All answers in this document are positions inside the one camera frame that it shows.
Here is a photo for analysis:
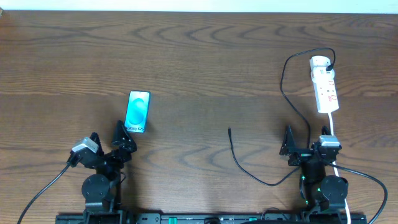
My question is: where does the blue screen Galaxy smartphone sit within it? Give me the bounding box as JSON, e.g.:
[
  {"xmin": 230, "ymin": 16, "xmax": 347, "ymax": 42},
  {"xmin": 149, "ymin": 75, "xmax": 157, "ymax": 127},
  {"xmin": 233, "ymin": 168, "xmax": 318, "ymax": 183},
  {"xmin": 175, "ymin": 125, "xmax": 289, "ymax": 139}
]
[{"xmin": 124, "ymin": 91, "xmax": 150, "ymax": 133}]

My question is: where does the white USB charger plug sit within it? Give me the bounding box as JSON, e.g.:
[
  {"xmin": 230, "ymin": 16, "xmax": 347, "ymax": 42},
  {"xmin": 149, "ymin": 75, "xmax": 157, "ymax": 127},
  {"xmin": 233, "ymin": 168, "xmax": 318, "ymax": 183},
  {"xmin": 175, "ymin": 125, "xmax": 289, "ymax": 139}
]
[{"xmin": 310, "ymin": 55, "xmax": 335, "ymax": 83}]

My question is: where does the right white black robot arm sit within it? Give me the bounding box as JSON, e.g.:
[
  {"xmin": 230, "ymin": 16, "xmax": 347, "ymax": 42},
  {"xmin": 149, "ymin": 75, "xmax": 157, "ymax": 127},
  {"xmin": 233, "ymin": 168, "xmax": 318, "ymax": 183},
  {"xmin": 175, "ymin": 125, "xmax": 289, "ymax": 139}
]
[{"xmin": 279, "ymin": 126, "xmax": 348, "ymax": 223}]

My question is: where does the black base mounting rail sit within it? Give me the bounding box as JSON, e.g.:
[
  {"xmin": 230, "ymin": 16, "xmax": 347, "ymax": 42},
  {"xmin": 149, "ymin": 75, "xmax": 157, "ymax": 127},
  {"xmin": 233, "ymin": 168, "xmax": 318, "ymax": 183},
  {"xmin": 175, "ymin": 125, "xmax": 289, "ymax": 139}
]
[{"xmin": 55, "ymin": 212, "xmax": 368, "ymax": 224}]

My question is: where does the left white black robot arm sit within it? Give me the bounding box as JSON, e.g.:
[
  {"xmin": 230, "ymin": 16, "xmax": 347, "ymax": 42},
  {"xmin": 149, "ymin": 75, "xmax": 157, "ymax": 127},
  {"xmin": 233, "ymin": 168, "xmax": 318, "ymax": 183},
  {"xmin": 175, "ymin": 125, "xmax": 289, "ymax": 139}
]
[{"xmin": 81, "ymin": 120, "xmax": 137, "ymax": 224}]

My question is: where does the white power strip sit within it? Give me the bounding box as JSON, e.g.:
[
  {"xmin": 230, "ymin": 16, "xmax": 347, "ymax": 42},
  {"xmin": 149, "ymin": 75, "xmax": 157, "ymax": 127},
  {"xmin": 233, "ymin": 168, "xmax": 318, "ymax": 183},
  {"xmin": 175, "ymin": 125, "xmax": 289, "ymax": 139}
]
[{"xmin": 313, "ymin": 79, "xmax": 339, "ymax": 114}]

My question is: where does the black USB charging cable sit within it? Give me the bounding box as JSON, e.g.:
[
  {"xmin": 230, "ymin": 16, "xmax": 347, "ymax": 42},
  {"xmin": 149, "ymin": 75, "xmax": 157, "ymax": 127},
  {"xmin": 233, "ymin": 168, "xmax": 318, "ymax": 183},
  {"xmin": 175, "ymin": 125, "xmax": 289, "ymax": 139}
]
[{"xmin": 228, "ymin": 47, "xmax": 337, "ymax": 187}]

